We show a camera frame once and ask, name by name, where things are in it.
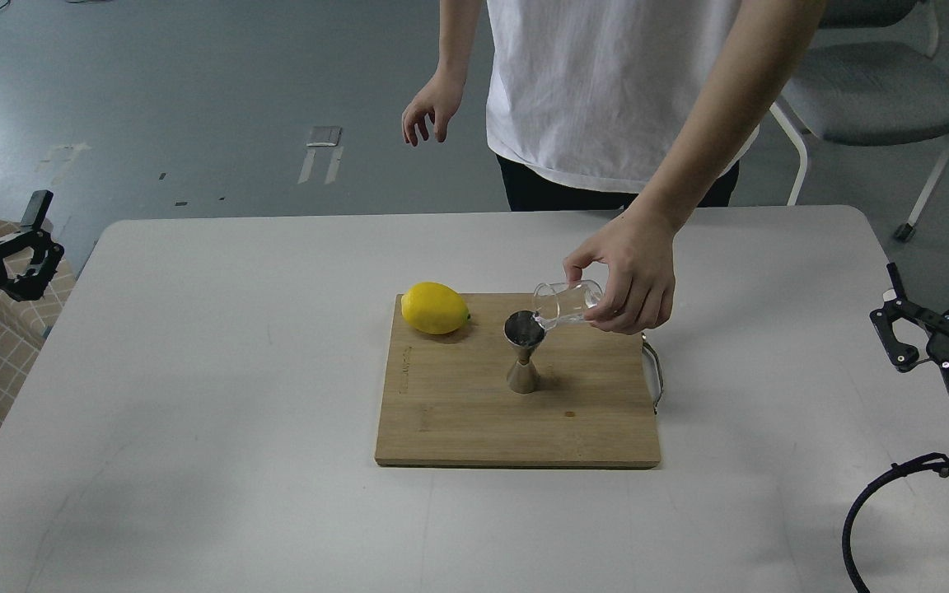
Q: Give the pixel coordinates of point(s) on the clear glass cup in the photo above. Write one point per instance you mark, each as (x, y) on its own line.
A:
(564, 303)

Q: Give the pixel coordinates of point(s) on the steel double jigger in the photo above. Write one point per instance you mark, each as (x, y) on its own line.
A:
(525, 334)

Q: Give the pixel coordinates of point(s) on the yellow lemon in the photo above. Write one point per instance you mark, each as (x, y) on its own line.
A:
(434, 308)

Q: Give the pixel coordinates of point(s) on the person's left forearm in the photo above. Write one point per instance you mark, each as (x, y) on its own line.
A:
(762, 49)

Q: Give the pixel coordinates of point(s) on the person's right forearm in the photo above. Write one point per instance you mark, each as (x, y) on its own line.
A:
(457, 25)

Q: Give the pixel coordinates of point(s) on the person's left hand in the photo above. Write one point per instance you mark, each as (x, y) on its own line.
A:
(637, 248)

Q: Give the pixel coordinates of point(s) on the person's right hand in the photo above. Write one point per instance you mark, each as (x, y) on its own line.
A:
(429, 113)

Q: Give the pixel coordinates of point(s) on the grey office chair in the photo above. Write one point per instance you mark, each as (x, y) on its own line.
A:
(880, 93)

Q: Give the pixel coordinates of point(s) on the person in white shirt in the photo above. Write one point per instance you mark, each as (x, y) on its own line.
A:
(587, 97)

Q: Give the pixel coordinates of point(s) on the bamboo cutting board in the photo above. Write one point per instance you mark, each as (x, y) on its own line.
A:
(446, 402)

